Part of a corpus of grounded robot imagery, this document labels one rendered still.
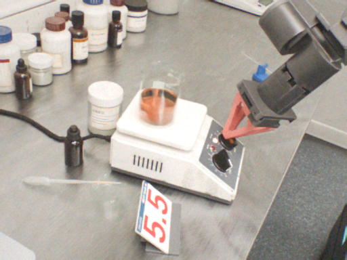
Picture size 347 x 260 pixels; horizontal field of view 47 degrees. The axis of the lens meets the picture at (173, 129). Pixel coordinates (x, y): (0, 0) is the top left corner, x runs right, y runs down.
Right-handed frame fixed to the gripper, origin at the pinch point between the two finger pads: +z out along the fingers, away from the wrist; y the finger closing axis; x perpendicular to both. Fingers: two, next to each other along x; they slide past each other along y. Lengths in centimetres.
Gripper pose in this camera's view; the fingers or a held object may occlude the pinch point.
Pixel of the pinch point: (229, 133)
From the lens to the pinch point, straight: 65.7
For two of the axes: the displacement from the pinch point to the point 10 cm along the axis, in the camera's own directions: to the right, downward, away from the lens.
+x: 3.8, 8.3, -4.1
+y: -7.0, -0.3, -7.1
